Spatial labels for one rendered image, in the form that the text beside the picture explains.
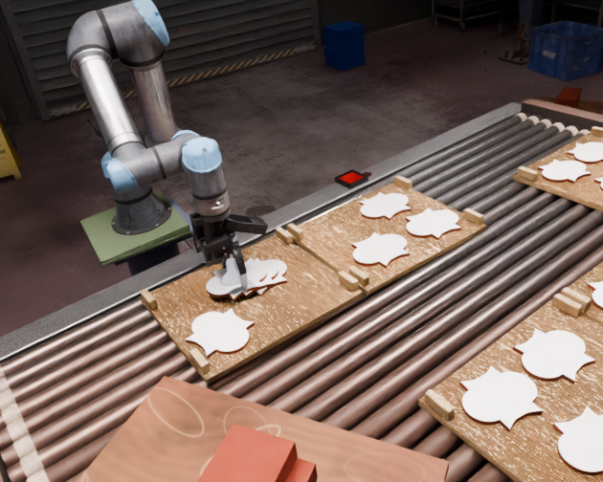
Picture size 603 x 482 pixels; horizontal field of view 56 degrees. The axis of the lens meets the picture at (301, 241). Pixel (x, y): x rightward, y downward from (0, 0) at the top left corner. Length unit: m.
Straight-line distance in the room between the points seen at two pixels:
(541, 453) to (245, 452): 0.60
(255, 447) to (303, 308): 0.75
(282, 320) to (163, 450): 0.44
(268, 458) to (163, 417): 0.46
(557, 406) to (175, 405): 0.66
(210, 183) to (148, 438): 0.51
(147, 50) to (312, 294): 0.72
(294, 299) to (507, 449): 0.56
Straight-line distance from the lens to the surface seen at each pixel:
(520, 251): 1.51
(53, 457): 1.20
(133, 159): 1.25
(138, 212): 1.76
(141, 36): 1.49
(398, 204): 1.62
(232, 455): 0.56
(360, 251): 1.43
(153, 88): 1.58
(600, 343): 1.26
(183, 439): 0.95
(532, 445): 1.06
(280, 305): 1.30
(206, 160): 1.16
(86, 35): 1.47
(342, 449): 0.89
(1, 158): 4.82
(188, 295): 1.39
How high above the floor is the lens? 1.76
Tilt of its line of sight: 33 degrees down
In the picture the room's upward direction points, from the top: 7 degrees counter-clockwise
